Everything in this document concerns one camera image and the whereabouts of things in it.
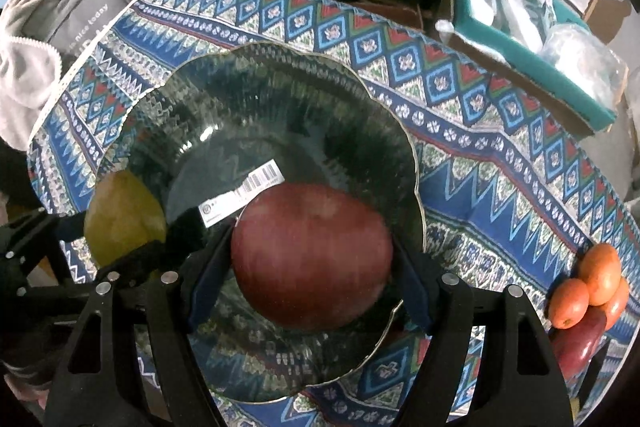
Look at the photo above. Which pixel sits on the red apple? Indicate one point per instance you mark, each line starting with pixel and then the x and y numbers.
pixel 575 347
pixel 310 257

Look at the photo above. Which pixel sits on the scalloped dark glass plate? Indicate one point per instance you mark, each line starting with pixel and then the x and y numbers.
pixel 280 107

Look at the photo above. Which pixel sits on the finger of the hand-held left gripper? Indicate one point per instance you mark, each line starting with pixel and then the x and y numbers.
pixel 137 259
pixel 52 223

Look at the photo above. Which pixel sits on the clear plastic bag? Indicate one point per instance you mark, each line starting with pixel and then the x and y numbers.
pixel 585 62

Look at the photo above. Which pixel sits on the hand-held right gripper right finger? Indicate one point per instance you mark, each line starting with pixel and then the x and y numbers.
pixel 414 287

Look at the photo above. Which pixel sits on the teal box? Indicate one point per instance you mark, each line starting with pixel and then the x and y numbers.
pixel 565 82

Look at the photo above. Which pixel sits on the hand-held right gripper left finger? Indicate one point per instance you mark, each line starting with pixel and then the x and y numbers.
pixel 206 287

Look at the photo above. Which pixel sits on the large orange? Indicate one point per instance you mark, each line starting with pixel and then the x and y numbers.
pixel 600 274

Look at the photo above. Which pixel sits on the blue patterned tablecloth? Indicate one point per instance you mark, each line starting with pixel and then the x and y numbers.
pixel 440 82

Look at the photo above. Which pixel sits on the small orange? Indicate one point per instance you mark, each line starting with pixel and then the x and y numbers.
pixel 569 304
pixel 619 304

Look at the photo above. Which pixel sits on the grey printed bag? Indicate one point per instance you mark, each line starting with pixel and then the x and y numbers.
pixel 85 7

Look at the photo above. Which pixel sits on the yellow-green lemon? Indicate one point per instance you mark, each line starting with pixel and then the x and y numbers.
pixel 120 212

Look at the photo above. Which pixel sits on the white fleece cloth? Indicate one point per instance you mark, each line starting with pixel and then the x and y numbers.
pixel 25 72

